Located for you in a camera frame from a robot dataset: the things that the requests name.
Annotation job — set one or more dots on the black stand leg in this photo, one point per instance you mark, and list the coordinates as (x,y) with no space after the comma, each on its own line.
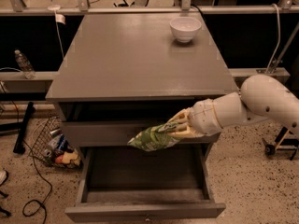
(21,126)

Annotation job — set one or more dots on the silver soda can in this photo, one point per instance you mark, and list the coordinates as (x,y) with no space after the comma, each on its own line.
(55,132)

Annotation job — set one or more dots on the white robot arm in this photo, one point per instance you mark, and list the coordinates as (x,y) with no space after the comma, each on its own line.
(261,97)

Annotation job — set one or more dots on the wire basket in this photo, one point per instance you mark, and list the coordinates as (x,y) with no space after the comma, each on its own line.
(50,150)

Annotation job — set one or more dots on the closed grey top drawer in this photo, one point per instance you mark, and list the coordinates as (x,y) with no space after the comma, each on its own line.
(103,133)

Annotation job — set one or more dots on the black wheeled cart base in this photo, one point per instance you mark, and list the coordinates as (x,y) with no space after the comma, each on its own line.
(282,143)

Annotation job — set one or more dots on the open grey middle drawer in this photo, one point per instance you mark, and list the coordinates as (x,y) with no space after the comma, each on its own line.
(128,184)

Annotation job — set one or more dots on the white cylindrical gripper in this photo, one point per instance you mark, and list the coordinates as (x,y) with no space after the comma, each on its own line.
(202,116)

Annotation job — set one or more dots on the white ceramic bowl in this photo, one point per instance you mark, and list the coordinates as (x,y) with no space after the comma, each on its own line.
(184,29)

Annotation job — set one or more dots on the grey wooden drawer cabinet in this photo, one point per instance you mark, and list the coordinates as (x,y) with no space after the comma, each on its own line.
(130,67)

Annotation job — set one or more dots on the green jalapeno chip bag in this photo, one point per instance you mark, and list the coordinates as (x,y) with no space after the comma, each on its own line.
(155,138)

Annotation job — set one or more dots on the yellow snack packet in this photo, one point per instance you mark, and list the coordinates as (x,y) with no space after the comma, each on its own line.
(69,158)

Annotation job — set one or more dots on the clear plastic water bottle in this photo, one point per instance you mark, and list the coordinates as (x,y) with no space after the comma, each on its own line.
(24,64)

